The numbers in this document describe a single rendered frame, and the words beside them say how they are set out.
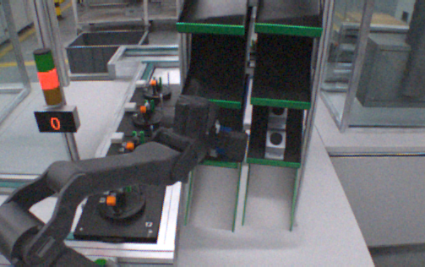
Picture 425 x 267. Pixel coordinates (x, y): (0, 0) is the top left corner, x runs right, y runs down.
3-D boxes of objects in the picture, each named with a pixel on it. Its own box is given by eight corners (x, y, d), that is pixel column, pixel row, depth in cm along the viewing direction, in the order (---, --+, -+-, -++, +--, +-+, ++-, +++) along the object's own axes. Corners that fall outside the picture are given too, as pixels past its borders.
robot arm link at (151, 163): (24, 271, 34) (32, 181, 32) (-12, 235, 37) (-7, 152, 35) (181, 211, 59) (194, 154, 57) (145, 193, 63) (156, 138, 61)
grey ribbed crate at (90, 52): (142, 73, 275) (139, 45, 263) (69, 73, 276) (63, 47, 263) (150, 54, 311) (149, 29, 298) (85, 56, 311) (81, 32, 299)
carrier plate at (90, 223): (157, 242, 93) (156, 237, 91) (73, 238, 93) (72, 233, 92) (166, 184, 113) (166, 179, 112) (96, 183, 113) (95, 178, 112)
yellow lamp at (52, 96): (58, 105, 94) (55, 89, 91) (42, 106, 94) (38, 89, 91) (65, 97, 98) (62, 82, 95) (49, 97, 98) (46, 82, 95)
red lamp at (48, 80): (55, 89, 91) (51, 73, 88) (38, 89, 91) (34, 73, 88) (62, 81, 95) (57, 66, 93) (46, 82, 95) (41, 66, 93)
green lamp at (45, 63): (51, 73, 88) (46, 55, 86) (34, 73, 88) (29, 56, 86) (57, 65, 93) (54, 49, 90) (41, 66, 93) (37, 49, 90)
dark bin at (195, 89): (240, 110, 73) (240, 88, 67) (181, 105, 75) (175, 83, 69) (253, 24, 88) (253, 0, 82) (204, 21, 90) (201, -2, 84)
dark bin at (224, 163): (237, 169, 82) (237, 154, 76) (183, 163, 84) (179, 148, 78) (250, 79, 97) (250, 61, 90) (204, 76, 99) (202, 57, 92)
